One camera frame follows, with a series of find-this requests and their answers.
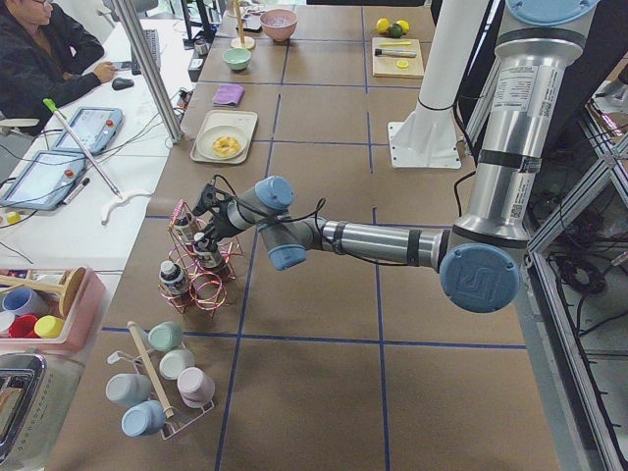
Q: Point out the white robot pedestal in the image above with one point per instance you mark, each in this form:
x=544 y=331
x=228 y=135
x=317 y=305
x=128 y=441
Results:
x=426 y=139

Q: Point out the metal rod green tip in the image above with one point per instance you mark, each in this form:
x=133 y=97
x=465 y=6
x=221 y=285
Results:
x=52 y=107

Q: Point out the black scale with jigger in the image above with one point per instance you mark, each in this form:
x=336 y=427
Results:
x=199 y=55

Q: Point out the cream round plate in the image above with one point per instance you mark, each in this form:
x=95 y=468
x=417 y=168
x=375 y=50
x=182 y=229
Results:
x=204 y=141

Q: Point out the teach pendant tablet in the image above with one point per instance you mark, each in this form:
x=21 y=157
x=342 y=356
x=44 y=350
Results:
x=46 y=181
x=96 y=127

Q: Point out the tea bottle in rack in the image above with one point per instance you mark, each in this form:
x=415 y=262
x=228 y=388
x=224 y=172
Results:
x=185 y=227
x=173 y=279

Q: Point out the black computer mouse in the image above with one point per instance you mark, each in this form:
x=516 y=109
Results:
x=119 y=84

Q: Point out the mint green bowl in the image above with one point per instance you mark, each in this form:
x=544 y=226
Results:
x=237 y=59

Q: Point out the yellow plastic knife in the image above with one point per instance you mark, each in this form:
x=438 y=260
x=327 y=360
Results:
x=395 y=43

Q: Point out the yellow lemon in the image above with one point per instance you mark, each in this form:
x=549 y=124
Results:
x=404 y=25
x=382 y=25

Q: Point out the pink bowl of ice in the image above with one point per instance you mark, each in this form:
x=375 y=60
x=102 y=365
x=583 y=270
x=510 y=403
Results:
x=279 y=24

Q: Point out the yellow lemon right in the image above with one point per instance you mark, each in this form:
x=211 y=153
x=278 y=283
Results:
x=404 y=25

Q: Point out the aluminium frame post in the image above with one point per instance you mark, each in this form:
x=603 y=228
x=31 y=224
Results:
x=131 y=24

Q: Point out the beige rectangular tray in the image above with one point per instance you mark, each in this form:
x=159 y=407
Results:
x=244 y=120

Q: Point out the cream toaster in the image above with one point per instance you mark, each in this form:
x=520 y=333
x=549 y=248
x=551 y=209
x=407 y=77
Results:
x=36 y=393

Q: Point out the grey blue mug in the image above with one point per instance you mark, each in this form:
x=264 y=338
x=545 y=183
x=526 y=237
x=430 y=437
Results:
x=128 y=389

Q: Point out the pink mug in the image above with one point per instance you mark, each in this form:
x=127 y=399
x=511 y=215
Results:
x=196 y=388

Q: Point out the steel muddler black tip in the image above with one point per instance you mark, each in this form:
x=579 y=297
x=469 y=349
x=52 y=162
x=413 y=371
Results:
x=387 y=52

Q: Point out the pink storage bin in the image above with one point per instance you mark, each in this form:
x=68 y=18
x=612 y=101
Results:
x=49 y=316

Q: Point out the seated person dark jacket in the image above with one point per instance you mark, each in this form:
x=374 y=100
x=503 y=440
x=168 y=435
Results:
x=45 y=53

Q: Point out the purple folded cloth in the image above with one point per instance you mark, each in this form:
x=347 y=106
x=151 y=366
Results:
x=228 y=95

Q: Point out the copper wire bottle rack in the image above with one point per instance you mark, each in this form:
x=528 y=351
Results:
x=207 y=291

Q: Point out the yellow lemon left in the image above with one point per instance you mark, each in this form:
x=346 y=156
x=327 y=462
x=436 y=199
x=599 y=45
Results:
x=382 y=25

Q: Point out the right teach pendant tablet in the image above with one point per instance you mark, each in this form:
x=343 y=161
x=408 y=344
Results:
x=96 y=127

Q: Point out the green mug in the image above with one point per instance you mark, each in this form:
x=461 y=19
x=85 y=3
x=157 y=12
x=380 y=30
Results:
x=165 y=336

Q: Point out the wire mug rack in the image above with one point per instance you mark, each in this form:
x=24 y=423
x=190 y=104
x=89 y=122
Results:
x=146 y=362

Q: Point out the wooden mug tree stand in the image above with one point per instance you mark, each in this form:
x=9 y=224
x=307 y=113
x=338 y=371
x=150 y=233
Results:
x=242 y=41

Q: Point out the glazed donut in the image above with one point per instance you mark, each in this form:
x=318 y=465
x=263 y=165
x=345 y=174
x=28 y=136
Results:
x=225 y=147

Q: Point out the green lime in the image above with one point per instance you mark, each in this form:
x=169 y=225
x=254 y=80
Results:
x=395 y=31

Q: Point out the wooden cutting board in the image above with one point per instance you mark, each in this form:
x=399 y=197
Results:
x=384 y=67

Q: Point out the left teach pendant tablet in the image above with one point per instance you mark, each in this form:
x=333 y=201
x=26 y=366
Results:
x=46 y=181

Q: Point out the white mug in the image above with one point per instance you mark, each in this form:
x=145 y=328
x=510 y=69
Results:
x=174 y=362

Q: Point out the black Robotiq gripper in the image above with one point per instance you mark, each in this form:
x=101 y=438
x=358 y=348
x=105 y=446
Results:
x=219 y=225

